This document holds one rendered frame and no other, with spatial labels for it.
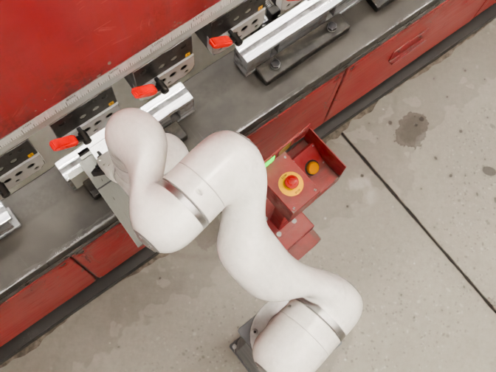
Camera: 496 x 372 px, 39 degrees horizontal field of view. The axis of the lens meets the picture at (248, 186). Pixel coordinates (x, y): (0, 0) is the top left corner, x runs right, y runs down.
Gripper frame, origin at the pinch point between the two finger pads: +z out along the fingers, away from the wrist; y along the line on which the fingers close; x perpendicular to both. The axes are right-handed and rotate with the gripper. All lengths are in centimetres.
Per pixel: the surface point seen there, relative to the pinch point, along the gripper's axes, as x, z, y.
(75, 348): 82, 66, 47
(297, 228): 85, 49, -45
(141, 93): -15.8, -23.0, -10.0
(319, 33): 8, 10, -67
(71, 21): -40, -46, -3
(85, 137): -13.1, -19.1, 4.6
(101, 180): 4.9, 0.3, 6.3
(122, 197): 10.0, -3.9, 4.6
